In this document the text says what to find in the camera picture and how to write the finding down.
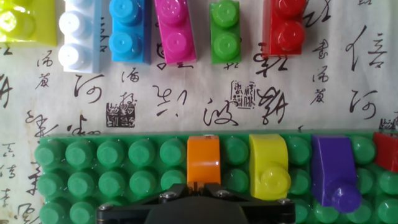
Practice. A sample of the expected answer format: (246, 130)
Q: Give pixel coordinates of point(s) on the green two-stud block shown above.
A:
(225, 31)

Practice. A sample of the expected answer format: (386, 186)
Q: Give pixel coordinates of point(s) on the red two-stud block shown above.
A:
(284, 28)

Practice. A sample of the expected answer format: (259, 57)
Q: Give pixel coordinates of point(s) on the white four-stud block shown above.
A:
(79, 37)

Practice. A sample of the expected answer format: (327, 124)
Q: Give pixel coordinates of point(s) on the small red one-stud block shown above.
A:
(387, 152)

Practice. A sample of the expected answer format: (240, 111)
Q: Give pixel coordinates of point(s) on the beige calligraphy print cloth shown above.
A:
(202, 99)

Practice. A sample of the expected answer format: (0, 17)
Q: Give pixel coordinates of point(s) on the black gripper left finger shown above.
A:
(174, 193)

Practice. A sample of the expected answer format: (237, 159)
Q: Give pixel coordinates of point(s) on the pink three-stud block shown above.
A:
(175, 31)

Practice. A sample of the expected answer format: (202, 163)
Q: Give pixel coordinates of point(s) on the purple block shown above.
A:
(334, 171)

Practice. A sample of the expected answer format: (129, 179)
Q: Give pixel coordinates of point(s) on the large yellow two-stud block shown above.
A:
(28, 23)

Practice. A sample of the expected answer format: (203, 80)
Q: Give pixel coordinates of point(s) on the green studded baseplate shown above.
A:
(109, 168)

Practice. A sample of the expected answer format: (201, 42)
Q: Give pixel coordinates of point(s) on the orange block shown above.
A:
(203, 158)

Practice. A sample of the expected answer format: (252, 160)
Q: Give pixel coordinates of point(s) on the small yellow block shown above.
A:
(269, 165)

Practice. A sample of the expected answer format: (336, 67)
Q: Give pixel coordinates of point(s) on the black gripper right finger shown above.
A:
(217, 192)

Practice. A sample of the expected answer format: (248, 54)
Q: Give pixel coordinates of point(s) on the blue three-stud block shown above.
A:
(129, 31)

